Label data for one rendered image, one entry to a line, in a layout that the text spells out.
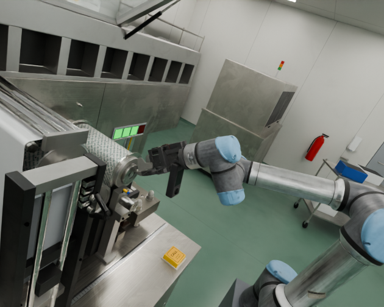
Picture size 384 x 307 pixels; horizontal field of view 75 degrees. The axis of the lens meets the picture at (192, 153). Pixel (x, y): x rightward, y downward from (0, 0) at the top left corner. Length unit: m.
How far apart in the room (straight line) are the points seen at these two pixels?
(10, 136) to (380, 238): 0.81
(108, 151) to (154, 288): 0.52
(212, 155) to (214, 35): 5.08
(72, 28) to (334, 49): 4.63
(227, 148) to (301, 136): 4.57
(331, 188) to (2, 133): 0.83
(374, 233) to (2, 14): 1.03
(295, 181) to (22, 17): 0.88
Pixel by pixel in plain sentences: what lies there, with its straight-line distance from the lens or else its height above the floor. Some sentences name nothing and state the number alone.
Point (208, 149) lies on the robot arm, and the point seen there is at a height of 1.47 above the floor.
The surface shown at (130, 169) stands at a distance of 0.85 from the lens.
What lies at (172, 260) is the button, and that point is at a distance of 1.10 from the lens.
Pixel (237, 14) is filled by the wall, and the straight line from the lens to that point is 5.59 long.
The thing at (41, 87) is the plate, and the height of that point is 1.41.
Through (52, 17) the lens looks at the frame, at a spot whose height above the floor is 1.62.
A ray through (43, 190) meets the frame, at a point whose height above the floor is 1.42.
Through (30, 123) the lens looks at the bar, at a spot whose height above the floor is 1.45.
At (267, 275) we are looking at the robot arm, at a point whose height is 1.09.
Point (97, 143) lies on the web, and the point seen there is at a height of 1.30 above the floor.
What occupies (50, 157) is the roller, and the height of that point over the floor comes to 1.38.
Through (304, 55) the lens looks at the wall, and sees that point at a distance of 5.18.
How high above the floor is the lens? 1.71
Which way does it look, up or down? 23 degrees down
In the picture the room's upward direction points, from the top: 22 degrees clockwise
